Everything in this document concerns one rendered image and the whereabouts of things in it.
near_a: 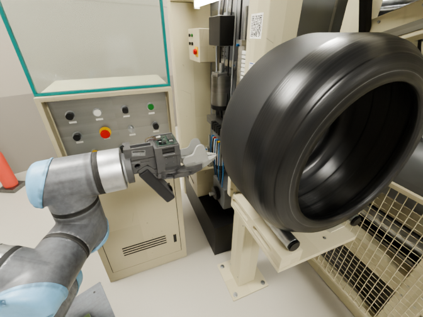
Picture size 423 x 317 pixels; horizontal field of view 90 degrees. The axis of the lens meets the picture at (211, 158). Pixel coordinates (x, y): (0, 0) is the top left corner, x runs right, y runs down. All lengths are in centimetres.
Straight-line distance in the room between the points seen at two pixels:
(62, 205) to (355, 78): 62
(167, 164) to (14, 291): 31
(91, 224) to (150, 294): 123
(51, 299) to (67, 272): 4
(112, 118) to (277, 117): 84
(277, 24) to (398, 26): 39
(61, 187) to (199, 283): 137
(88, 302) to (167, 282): 75
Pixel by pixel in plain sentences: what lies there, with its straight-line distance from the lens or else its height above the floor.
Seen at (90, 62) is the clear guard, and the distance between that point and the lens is 108.
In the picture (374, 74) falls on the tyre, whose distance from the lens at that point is 58.
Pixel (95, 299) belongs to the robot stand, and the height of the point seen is 60.
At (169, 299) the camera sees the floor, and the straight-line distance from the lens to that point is 168.
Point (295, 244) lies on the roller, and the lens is 77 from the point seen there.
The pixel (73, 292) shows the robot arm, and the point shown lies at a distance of 87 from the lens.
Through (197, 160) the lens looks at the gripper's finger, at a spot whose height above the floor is 123.
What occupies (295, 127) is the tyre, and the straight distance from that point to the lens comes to 48.
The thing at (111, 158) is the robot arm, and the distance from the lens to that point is 46.
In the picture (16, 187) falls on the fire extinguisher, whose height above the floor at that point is 5.
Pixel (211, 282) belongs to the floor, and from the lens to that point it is 171.
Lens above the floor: 149
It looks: 30 degrees down
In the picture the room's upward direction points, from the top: straight up
